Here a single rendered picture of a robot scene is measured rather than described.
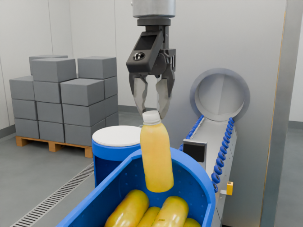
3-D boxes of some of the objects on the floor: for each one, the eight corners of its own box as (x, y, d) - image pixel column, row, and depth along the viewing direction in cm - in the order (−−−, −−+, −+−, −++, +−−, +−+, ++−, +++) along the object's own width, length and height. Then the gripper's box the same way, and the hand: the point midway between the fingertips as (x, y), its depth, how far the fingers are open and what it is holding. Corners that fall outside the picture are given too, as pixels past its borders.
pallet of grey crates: (120, 137, 434) (117, 56, 401) (92, 158, 361) (86, 62, 329) (53, 128, 473) (46, 54, 441) (16, 145, 400) (4, 59, 368)
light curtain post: (259, 324, 156) (305, -17, 109) (259, 335, 150) (307, -19, 104) (247, 321, 158) (287, -16, 111) (247, 331, 152) (289, -18, 106)
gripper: (185, 20, 64) (184, 113, 69) (137, 21, 67) (140, 110, 73) (175, 17, 56) (174, 123, 61) (121, 19, 59) (125, 119, 65)
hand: (151, 113), depth 64 cm, fingers closed on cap, 4 cm apart
